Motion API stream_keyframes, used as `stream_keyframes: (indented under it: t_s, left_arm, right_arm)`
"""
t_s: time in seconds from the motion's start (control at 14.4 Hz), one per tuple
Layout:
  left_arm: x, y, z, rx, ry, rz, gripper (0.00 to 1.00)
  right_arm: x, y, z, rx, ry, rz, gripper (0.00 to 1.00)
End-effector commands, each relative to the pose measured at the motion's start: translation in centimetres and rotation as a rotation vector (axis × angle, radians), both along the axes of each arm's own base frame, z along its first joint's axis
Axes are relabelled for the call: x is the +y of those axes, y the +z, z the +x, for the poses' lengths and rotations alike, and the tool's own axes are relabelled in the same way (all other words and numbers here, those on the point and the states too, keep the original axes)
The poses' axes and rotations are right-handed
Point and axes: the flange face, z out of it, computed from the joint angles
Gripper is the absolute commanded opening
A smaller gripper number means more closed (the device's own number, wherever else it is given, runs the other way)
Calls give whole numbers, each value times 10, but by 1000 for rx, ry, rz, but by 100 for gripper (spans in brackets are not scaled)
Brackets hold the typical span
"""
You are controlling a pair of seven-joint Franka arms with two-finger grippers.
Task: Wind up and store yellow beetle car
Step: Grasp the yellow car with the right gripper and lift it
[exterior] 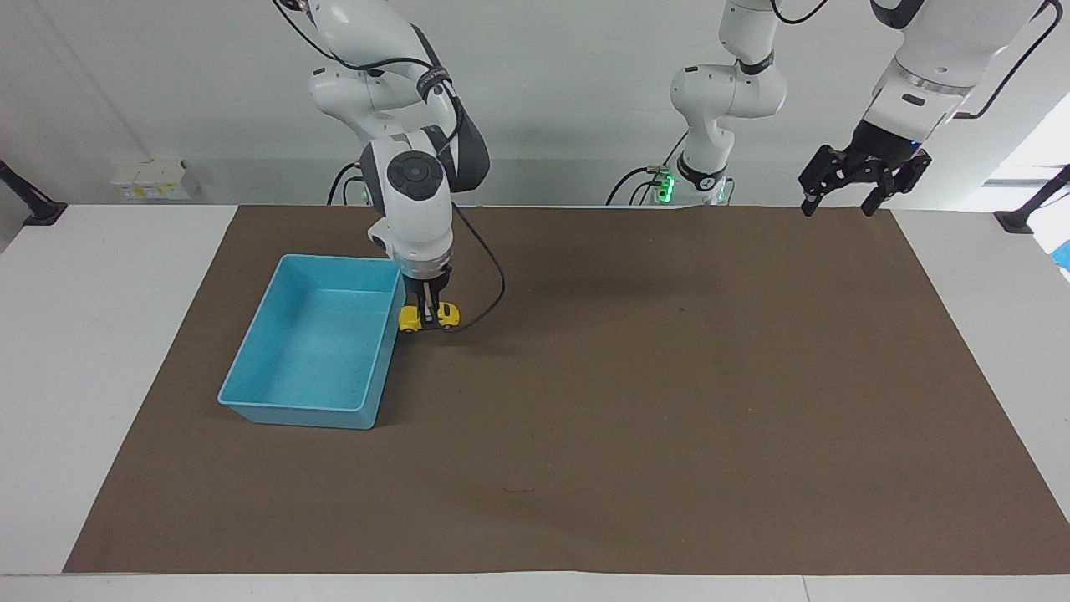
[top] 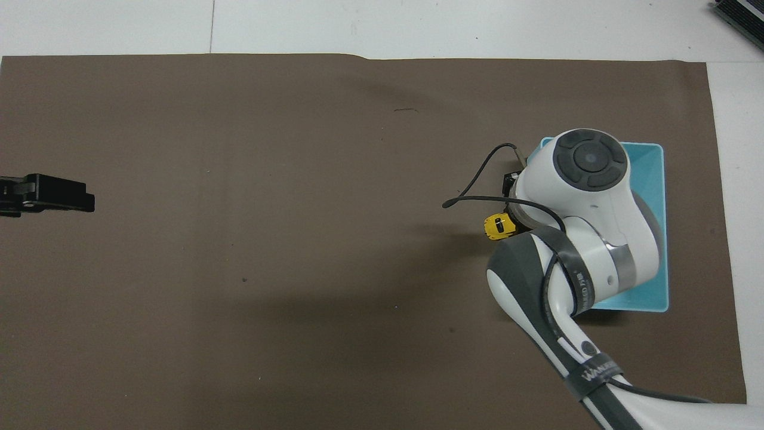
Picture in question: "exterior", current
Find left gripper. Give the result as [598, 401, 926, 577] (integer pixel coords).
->
[797, 120, 934, 218]

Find yellow toy beetle car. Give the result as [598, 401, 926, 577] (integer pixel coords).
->
[398, 302, 461, 334]

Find light blue plastic bin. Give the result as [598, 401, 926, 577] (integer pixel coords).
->
[217, 253, 409, 431]

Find black stand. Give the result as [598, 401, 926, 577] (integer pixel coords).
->
[0, 158, 69, 227]
[993, 164, 1070, 235]

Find black cable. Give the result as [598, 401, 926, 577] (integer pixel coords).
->
[951, 0, 1057, 120]
[325, 161, 369, 207]
[273, 0, 507, 334]
[605, 132, 691, 207]
[768, 0, 830, 25]

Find white wall socket box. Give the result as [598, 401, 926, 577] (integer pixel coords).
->
[110, 158, 202, 202]

